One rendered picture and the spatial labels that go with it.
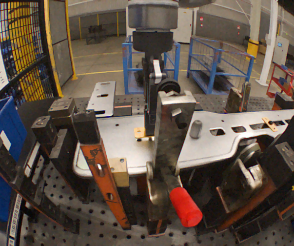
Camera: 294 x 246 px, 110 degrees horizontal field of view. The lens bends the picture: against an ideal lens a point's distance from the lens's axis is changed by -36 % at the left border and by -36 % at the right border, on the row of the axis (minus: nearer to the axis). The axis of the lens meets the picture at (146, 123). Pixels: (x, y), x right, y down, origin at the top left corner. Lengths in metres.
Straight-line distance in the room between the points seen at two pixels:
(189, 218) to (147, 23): 0.26
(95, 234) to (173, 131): 0.52
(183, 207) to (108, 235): 0.48
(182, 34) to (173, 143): 8.38
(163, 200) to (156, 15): 0.29
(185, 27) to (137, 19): 8.28
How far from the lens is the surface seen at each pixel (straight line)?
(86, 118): 0.18
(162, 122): 0.17
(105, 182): 0.27
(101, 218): 0.64
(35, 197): 0.40
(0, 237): 0.40
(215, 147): 0.43
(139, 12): 0.26
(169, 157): 0.23
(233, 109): 0.70
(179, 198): 0.17
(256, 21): 7.97
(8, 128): 0.44
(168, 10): 0.27
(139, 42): 0.28
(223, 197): 0.41
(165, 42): 0.27
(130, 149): 0.39
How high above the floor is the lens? 1.29
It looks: 38 degrees down
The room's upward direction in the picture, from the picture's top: straight up
